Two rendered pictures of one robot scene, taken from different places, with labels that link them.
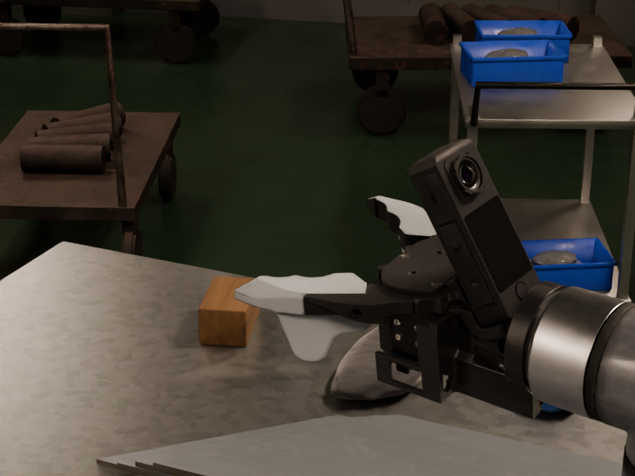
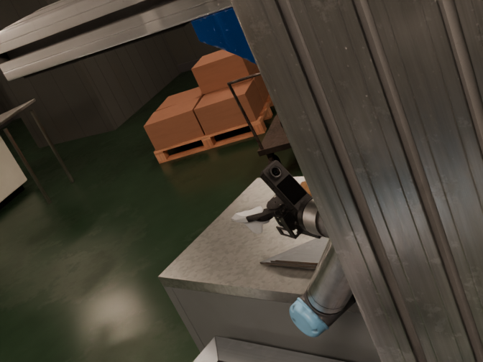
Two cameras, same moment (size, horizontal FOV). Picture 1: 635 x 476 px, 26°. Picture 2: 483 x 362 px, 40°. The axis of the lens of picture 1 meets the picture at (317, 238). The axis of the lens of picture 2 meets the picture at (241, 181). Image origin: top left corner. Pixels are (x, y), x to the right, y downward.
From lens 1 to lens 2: 67 cm
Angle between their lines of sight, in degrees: 22
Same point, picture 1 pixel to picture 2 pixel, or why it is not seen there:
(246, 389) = not seen: hidden behind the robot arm
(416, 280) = (274, 205)
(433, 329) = (282, 218)
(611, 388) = (322, 229)
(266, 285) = (237, 215)
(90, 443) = (259, 256)
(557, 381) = (311, 229)
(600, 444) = not seen: hidden behind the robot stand
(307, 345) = (255, 229)
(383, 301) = (265, 214)
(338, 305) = (254, 217)
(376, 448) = not seen: hidden behind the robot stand
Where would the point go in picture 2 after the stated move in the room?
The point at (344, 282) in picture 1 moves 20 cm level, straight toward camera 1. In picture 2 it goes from (257, 210) to (234, 267)
